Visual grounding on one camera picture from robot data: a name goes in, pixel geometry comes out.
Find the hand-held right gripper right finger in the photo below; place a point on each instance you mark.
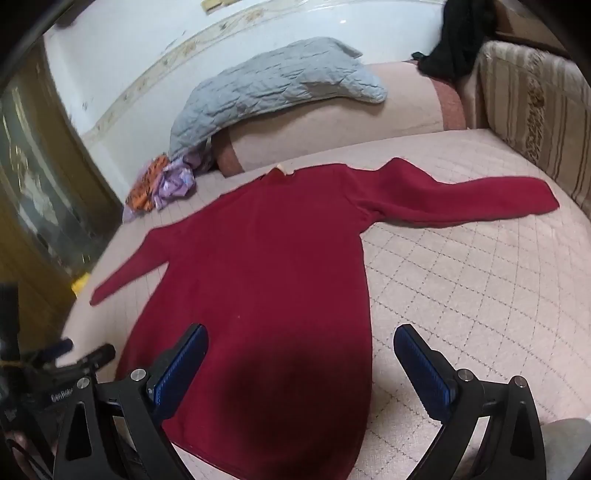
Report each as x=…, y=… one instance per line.
x=422, y=364

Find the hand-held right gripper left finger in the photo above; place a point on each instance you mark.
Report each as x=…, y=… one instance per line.
x=181, y=363

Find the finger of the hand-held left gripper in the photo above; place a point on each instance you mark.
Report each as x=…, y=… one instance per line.
x=57, y=347
x=98, y=355

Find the dark red sweater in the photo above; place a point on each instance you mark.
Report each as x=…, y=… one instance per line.
x=277, y=277

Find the yellow object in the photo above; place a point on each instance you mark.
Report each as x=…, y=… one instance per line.
x=81, y=282

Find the wooden wardrobe with glass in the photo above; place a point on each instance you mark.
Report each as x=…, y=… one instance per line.
x=41, y=194

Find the person's grey trouser leg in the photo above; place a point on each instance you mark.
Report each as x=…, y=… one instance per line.
x=565, y=450

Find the orange and purple cloth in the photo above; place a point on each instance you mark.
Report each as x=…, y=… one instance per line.
x=161, y=182

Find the pink folded bedding roll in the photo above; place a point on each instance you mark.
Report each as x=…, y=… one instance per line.
x=351, y=115

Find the striped beige sofa cushion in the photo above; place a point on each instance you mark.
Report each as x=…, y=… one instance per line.
x=535, y=110

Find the grey quilted blanket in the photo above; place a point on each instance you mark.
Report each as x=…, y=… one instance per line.
x=272, y=87

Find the black garment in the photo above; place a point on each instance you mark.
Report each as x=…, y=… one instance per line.
x=455, y=37

